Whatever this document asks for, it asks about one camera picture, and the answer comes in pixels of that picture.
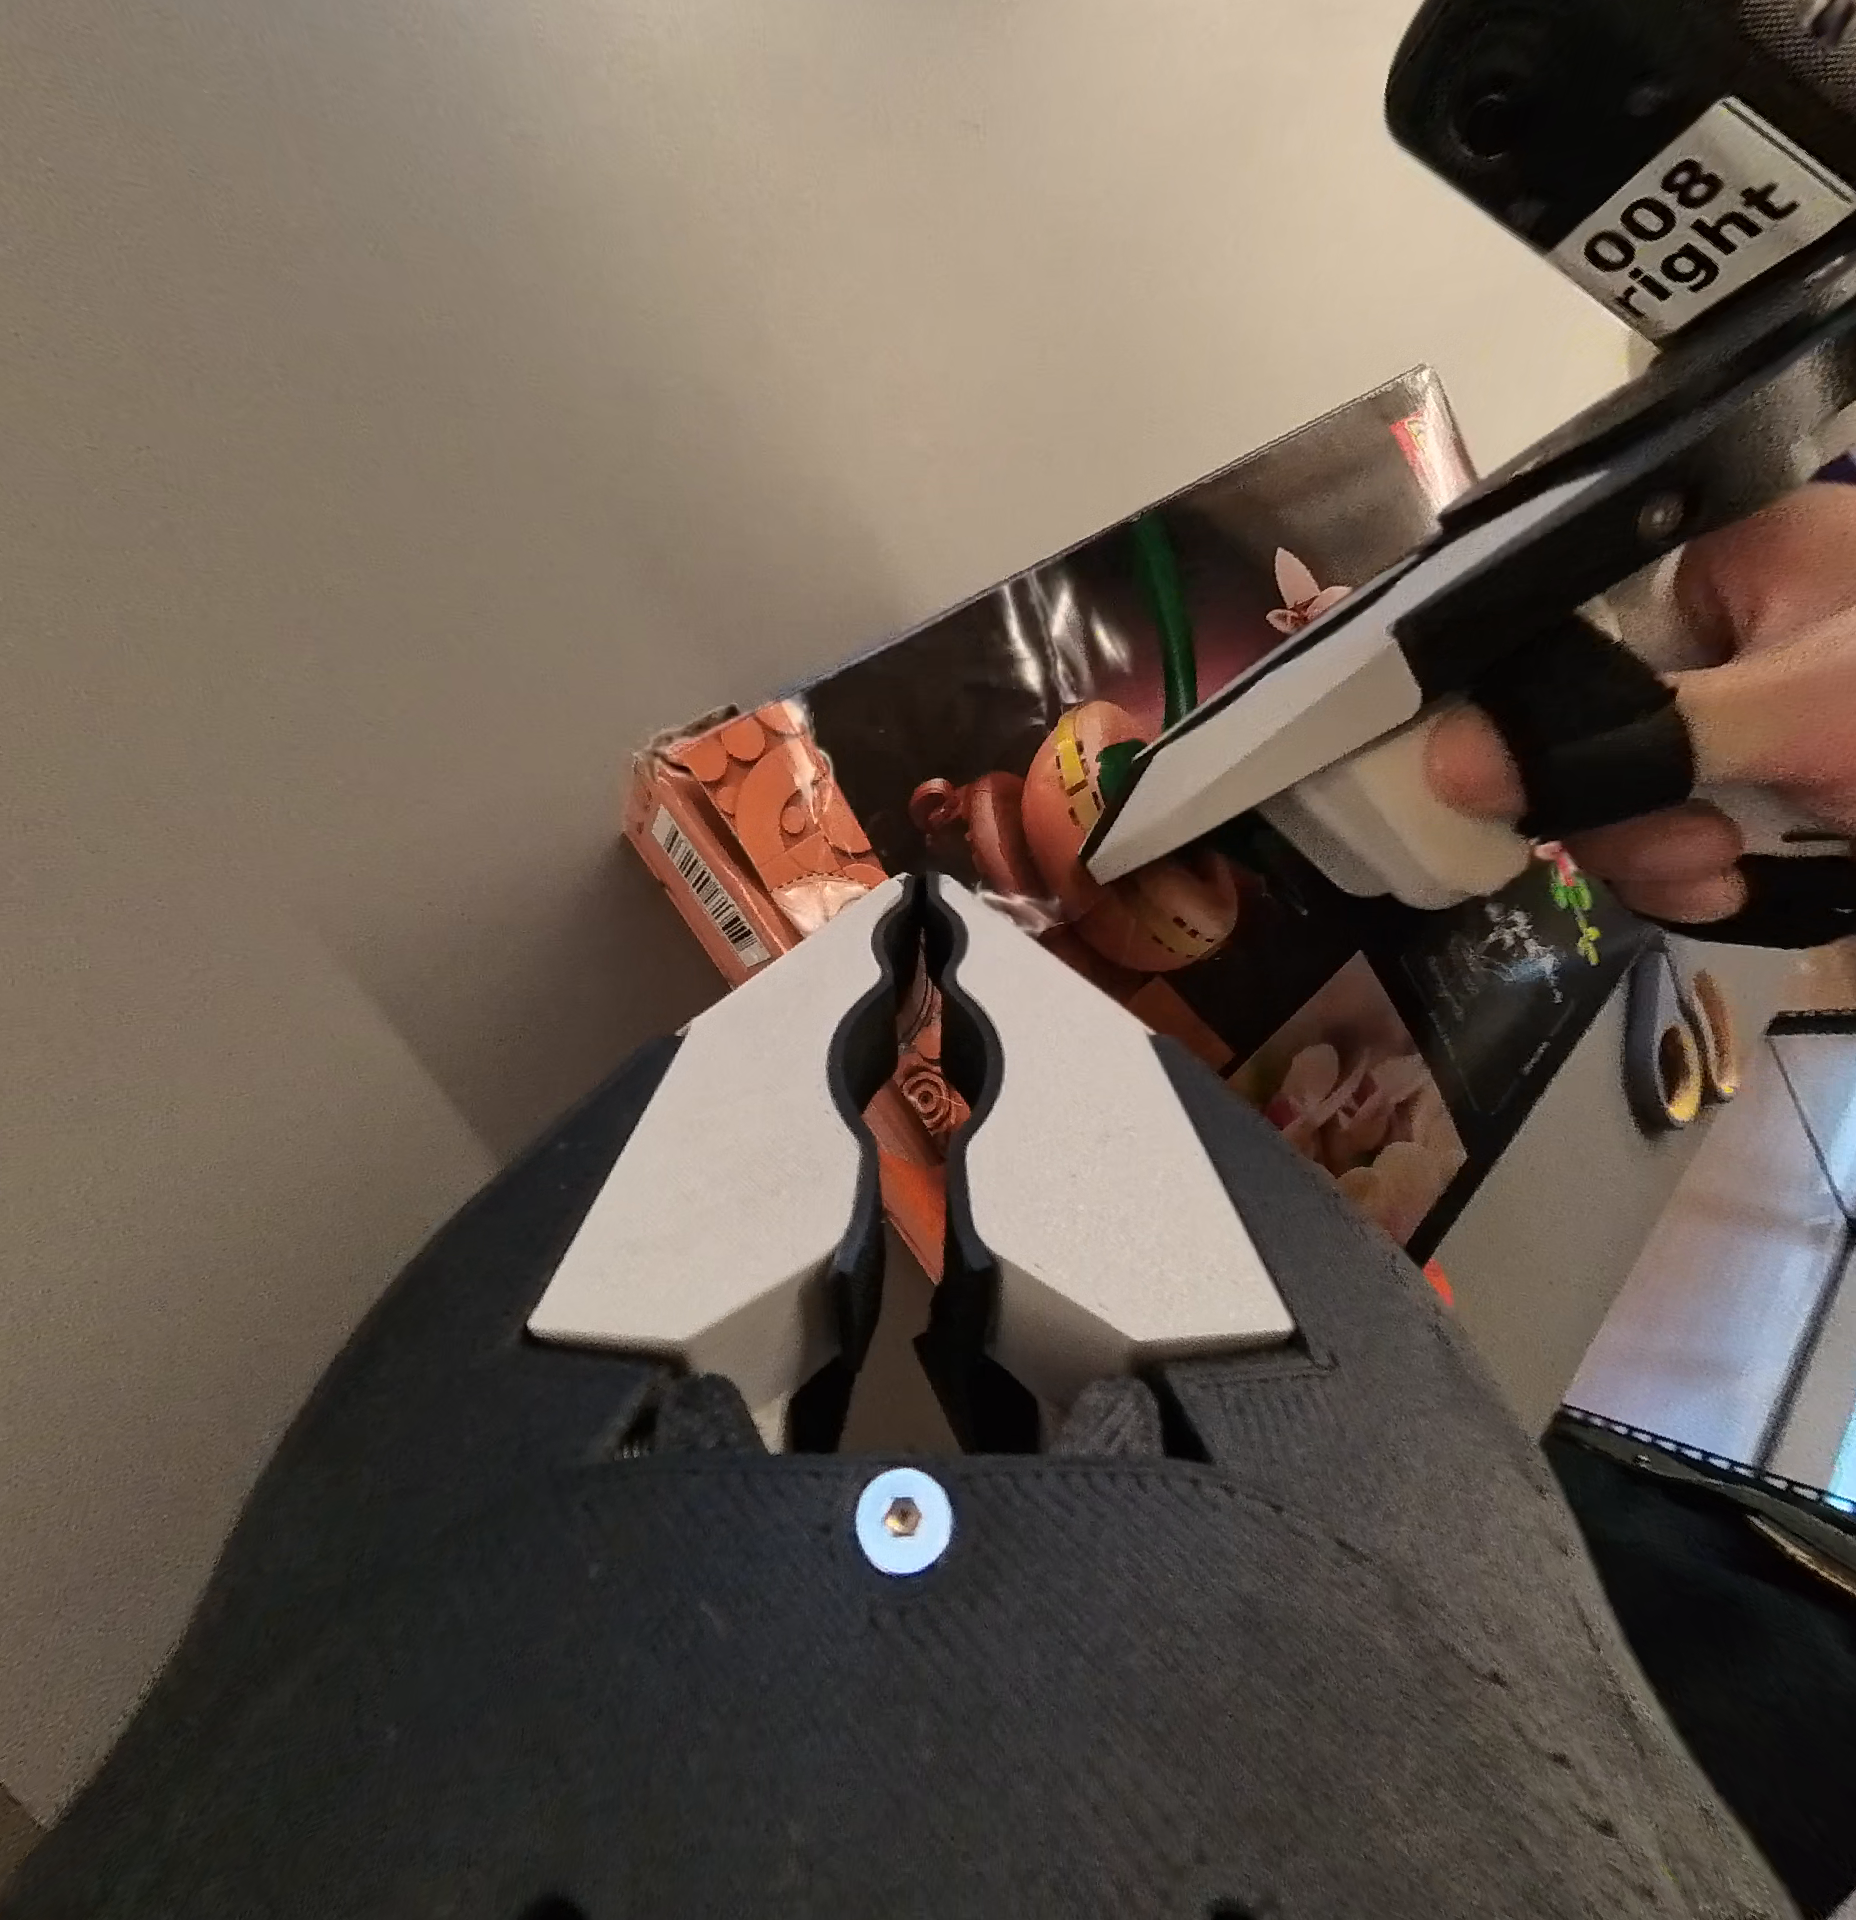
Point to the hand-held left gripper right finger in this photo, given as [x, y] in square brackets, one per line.
[1122, 1201]

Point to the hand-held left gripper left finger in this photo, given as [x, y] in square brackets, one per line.
[703, 1201]

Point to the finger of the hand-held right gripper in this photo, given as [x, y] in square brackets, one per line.
[1258, 751]
[1468, 577]

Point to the black flower-print cardboard box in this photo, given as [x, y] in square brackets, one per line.
[1048, 631]

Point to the grey scissors yellow pivot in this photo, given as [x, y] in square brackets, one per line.
[1635, 1019]

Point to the person's right hand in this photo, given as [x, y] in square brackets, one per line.
[1799, 662]

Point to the person's dark jacket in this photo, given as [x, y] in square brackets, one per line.
[1738, 1681]

